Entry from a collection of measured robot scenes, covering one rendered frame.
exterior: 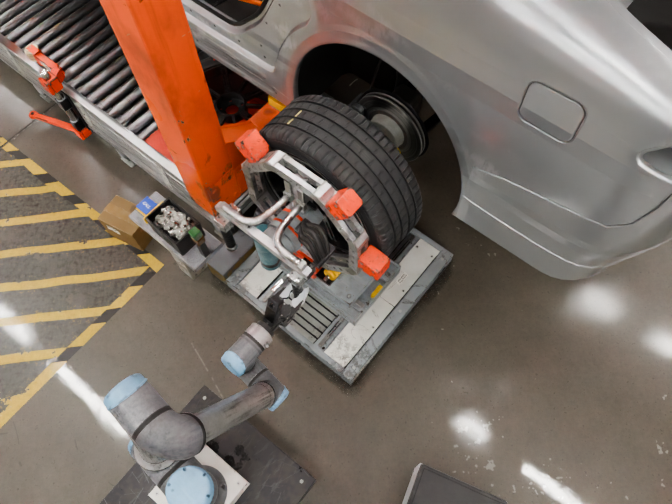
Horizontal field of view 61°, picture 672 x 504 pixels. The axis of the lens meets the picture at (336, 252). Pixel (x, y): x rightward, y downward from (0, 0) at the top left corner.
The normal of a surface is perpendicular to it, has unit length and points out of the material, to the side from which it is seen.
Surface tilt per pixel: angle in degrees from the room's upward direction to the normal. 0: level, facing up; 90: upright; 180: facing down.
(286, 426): 0
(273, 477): 0
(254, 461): 0
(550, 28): 53
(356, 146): 17
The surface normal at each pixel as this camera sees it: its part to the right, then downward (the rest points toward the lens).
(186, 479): 0.11, -0.36
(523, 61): -0.63, 0.62
